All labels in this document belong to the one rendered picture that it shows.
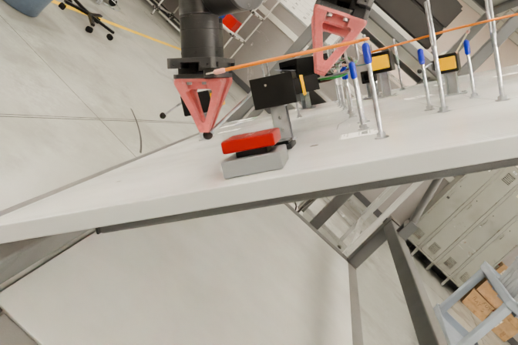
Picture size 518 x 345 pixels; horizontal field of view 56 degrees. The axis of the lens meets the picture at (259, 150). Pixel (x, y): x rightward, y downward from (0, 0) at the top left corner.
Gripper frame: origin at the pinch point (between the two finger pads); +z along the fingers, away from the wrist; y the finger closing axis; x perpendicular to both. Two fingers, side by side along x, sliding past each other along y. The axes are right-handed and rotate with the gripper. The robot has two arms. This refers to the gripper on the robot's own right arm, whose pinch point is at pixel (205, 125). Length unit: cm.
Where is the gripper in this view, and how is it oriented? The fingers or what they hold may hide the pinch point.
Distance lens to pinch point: 67.9
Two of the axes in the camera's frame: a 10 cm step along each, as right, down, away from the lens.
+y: 2.1, -1.5, 9.7
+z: 0.3, 9.9, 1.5
